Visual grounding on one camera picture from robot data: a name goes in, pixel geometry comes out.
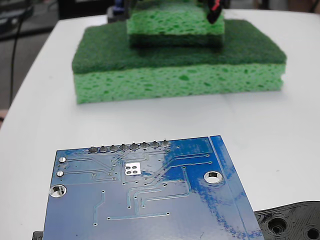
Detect thin black cable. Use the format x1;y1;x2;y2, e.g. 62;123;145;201
8;4;29;107

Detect dark electronic equipment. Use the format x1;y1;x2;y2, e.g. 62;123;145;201
0;3;35;40

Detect large green scrub sponge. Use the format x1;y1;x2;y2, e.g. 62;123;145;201
71;19;288;105

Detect black plastic bracket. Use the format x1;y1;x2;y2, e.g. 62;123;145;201
31;199;320;240

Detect small green scrub sponge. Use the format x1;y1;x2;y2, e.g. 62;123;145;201
126;0;226;48

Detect red wire probe black sleeve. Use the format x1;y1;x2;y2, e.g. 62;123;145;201
205;0;226;25

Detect blue printed circuit board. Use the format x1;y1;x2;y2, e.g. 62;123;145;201
42;134;266;240

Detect dark block with blue part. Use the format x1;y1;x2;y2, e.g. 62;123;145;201
106;0;131;24

